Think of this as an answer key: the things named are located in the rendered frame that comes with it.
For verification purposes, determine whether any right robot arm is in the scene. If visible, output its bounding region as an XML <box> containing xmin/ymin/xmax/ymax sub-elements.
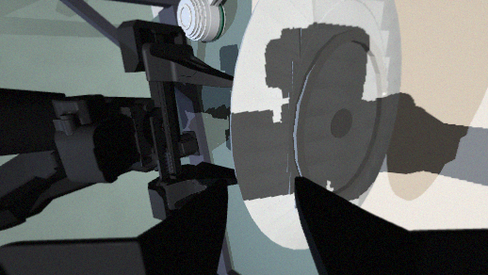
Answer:
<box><xmin>0</xmin><ymin>88</ymin><xmax>158</xmax><ymax>231</ymax></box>

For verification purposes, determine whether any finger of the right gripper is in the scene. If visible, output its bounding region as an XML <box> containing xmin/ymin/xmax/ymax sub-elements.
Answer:
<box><xmin>165</xmin><ymin>162</ymin><xmax>238</xmax><ymax>210</ymax></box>
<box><xmin>141</xmin><ymin>42</ymin><xmax>234</xmax><ymax>88</ymax></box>

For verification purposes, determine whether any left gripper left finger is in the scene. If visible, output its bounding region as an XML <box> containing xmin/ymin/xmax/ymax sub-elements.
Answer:
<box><xmin>0</xmin><ymin>179</ymin><xmax>228</xmax><ymax>275</ymax></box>

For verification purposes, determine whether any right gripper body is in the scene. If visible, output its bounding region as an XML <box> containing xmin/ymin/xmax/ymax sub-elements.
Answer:
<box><xmin>106</xmin><ymin>19</ymin><xmax>195</xmax><ymax>220</ymax></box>

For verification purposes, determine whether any cream rectangular mat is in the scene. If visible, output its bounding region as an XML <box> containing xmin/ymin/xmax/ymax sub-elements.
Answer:
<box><xmin>361</xmin><ymin>0</ymin><xmax>488</xmax><ymax>230</ymax></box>

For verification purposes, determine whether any white espresso cup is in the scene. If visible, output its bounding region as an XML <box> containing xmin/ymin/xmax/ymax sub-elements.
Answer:
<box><xmin>177</xmin><ymin>0</ymin><xmax>226</xmax><ymax>41</ymax></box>

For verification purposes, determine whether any white round platter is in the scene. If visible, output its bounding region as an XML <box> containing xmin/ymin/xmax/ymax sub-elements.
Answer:
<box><xmin>230</xmin><ymin>0</ymin><xmax>401</xmax><ymax>250</ymax></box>

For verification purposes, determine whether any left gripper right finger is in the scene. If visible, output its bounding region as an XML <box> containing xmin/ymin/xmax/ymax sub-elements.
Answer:
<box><xmin>294</xmin><ymin>176</ymin><xmax>488</xmax><ymax>275</ymax></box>

